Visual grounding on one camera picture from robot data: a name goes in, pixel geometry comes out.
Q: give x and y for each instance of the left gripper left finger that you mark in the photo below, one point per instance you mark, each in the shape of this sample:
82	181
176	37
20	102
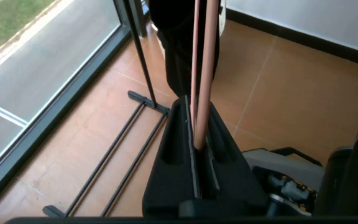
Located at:
169	174

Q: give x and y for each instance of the pink clothes hanger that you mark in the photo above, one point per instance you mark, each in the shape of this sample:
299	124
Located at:
208	62

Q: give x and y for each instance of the window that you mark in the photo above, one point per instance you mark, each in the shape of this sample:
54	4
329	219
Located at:
42	62

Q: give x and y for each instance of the black clothes rack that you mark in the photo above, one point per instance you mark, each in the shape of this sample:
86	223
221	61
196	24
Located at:
141	56

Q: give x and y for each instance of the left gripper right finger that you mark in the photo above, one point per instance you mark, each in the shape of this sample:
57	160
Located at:
228	174

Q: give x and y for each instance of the black shorts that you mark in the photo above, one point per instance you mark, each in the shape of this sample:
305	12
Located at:
176	46

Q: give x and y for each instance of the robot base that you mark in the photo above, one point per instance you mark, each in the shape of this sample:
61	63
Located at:
337	180

